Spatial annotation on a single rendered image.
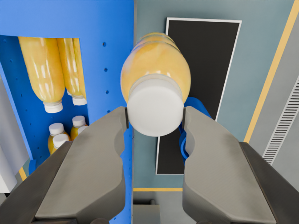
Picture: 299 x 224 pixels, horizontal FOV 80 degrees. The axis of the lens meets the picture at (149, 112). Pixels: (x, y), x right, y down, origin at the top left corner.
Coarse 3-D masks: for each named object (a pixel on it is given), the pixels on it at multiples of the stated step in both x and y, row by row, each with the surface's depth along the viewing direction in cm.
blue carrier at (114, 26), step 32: (0, 0) 23; (32, 0) 23; (64, 0) 24; (96, 0) 26; (128, 0) 32; (0, 32) 25; (32, 32) 25; (64, 32) 26; (96, 32) 28; (128, 32) 34; (0, 64) 38; (96, 64) 30; (32, 96) 49; (64, 96) 57; (96, 96) 33; (32, 128) 50; (64, 128) 61; (128, 128) 45; (32, 160) 50; (128, 160) 50; (128, 192) 56
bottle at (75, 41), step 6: (78, 42) 35; (78, 48) 36; (78, 54) 36; (78, 60) 37; (78, 66) 38; (78, 72) 39; (78, 78) 40; (84, 84) 39; (84, 90) 40; (84, 96) 41
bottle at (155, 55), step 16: (160, 32) 26; (144, 48) 16; (160, 48) 15; (176, 48) 18; (128, 64) 15; (144, 64) 14; (160, 64) 14; (176, 64) 14; (128, 80) 14; (144, 80) 13; (176, 80) 14; (128, 96) 14
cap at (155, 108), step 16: (160, 80) 12; (144, 96) 11; (160, 96) 11; (176, 96) 11; (128, 112) 12; (144, 112) 12; (160, 112) 12; (176, 112) 12; (144, 128) 12; (160, 128) 13
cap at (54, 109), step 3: (45, 105) 43; (57, 105) 43; (60, 105) 44; (45, 108) 43; (48, 108) 43; (51, 108) 43; (54, 108) 43; (57, 108) 44; (60, 108) 44; (48, 111) 43; (51, 111) 43; (54, 111) 43; (57, 111) 44
